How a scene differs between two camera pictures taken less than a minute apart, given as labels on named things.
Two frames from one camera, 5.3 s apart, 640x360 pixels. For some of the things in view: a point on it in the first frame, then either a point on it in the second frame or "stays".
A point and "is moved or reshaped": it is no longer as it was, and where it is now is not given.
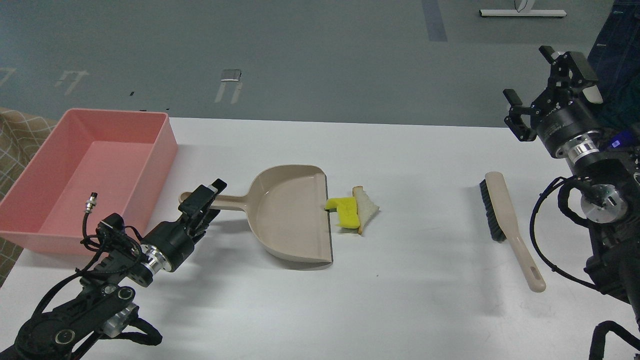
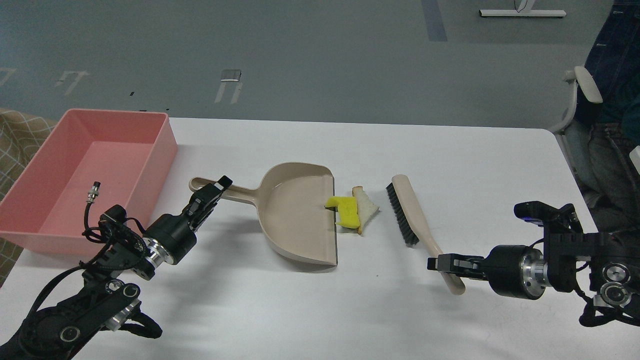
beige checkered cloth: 22,135 stays
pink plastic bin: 124,156 stays
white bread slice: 366,208 stays
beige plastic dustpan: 286,206 is moved or reshaped
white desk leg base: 521,9 stays
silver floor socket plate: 230,75 stays
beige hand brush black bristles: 503,225 -> 413,226
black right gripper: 569,129 -> 514,270
